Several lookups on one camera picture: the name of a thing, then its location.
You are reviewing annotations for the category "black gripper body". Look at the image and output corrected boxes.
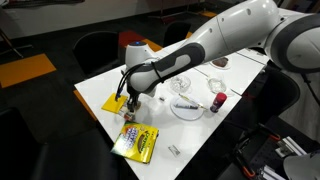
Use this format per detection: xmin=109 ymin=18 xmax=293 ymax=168
xmin=127 ymin=91 xmax=141 ymax=112

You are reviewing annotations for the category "yellow green pen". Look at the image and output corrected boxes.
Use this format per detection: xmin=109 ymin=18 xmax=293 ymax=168
xmin=178 ymin=94 xmax=208 ymax=110

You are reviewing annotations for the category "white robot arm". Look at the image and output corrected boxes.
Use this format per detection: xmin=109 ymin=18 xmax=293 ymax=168
xmin=125 ymin=0 xmax=320 ymax=111

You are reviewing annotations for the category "black marker pen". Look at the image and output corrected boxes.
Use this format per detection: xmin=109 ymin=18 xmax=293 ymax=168
xmin=174 ymin=104 xmax=198 ymax=110

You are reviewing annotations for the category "yellow sticky note pad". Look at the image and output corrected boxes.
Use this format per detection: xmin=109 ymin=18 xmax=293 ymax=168
xmin=101 ymin=93 xmax=127 ymax=114

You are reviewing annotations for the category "yellow crayon box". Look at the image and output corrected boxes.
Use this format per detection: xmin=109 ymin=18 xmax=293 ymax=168
xmin=111 ymin=121 xmax=159 ymax=164

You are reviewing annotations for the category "clear glass ashtray bowl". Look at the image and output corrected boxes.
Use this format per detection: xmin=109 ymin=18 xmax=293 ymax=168
xmin=170 ymin=75 xmax=191 ymax=93

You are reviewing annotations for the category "white round plate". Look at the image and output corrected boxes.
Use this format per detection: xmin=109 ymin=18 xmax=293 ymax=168
xmin=170 ymin=96 xmax=204 ymax=121

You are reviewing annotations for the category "black chair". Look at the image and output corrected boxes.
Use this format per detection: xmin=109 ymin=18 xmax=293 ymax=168
xmin=72 ymin=31 xmax=121 ymax=77

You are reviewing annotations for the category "red capped spice bottle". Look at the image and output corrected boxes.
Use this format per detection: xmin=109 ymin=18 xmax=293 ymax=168
xmin=210 ymin=92 xmax=227 ymax=113

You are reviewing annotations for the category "plate with chocolate bread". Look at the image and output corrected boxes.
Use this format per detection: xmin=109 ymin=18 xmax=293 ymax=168
xmin=210 ymin=57 xmax=231 ymax=70

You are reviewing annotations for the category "orange black clamp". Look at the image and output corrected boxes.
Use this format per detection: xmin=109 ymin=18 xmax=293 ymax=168
xmin=233 ymin=138 xmax=256 ymax=179

